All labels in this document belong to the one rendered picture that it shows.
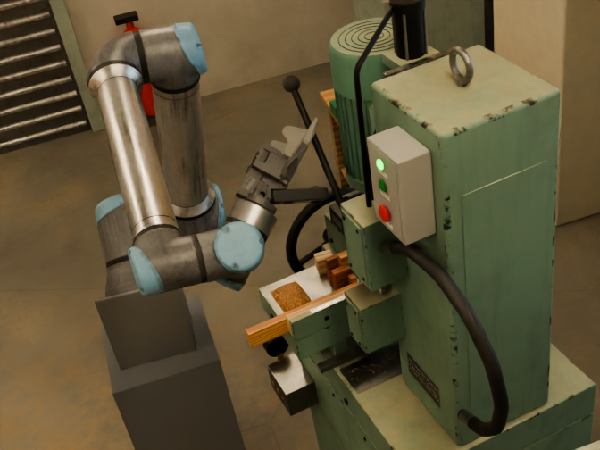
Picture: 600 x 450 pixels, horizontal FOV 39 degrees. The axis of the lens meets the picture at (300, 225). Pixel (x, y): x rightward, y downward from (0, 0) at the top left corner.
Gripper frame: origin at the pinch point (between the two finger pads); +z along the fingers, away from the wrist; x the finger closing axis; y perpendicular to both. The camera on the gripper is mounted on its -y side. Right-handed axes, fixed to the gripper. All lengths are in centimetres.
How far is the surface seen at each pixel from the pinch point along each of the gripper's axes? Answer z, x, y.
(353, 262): -23.4, -13.3, -17.0
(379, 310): -27.8, -6.8, -27.4
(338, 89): 4.5, -13.6, 0.1
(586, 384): -20, -4, -75
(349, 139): -1.0, -7.8, -7.0
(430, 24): 134, 181, -46
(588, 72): 105, 100, -90
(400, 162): -13.5, -45.0, -9.6
